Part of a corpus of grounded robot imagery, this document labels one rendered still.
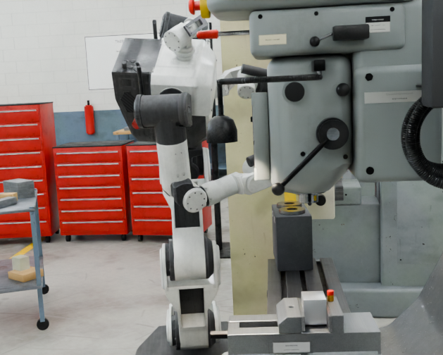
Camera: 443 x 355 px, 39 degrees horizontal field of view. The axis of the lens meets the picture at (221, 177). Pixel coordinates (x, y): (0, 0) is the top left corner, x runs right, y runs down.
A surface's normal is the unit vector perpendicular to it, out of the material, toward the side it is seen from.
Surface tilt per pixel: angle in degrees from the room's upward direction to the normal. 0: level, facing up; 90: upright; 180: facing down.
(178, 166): 103
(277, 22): 90
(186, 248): 60
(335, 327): 90
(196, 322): 36
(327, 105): 90
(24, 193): 90
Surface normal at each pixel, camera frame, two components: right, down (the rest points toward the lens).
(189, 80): -0.06, -0.09
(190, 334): 0.08, 0.51
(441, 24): -0.08, 0.15
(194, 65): 0.00, -0.73
